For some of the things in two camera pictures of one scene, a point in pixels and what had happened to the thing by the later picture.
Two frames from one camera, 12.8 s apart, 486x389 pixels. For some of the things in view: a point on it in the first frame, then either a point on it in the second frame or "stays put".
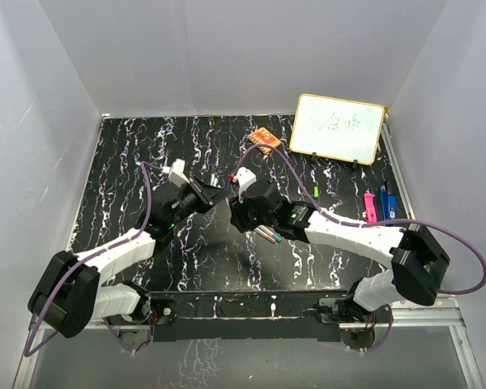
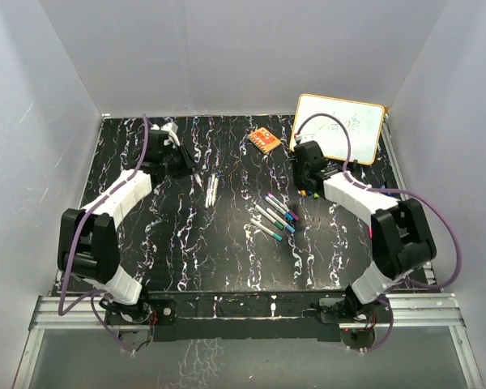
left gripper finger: x=216 y=198 -> x=188 y=151
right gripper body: x=248 y=216 -> x=300 y=175
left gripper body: x=191 y=201 -> x=176 y=163
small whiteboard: x=337 y=127 stays put
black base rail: x=250 y=314 stays put
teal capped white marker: x=268 y=232 stays put
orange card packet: x=262 y=136 stays put
